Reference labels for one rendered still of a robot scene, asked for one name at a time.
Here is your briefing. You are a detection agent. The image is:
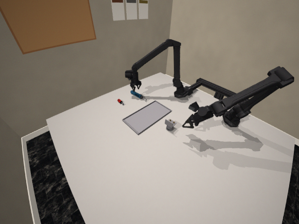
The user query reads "dark grey cylinder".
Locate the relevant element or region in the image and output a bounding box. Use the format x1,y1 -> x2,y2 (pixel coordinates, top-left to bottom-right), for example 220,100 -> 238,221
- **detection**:
166,125 -> 173,131

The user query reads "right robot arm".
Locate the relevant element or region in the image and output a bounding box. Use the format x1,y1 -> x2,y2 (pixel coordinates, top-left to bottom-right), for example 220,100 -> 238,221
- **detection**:
125,39 -> 187,96

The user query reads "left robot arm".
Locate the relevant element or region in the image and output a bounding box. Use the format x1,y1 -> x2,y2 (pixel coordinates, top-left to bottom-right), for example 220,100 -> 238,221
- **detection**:
188,66 -> 294,126

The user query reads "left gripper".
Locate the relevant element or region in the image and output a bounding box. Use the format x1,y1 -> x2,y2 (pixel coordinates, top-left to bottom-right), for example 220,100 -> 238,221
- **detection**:
182,114 -> 206,128

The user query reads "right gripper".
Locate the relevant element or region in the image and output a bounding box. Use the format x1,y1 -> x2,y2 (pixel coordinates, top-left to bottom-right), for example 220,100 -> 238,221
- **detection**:
130,78 -> 142,91

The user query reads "grey l-shaped bracket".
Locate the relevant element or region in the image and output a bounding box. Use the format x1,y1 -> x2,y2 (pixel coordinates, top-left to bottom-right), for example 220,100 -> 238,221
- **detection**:
165,119 -> 176,128

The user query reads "blue electric nut driver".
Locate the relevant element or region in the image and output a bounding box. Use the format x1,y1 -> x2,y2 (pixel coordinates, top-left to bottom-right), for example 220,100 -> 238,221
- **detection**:
130,90 -> 143,99

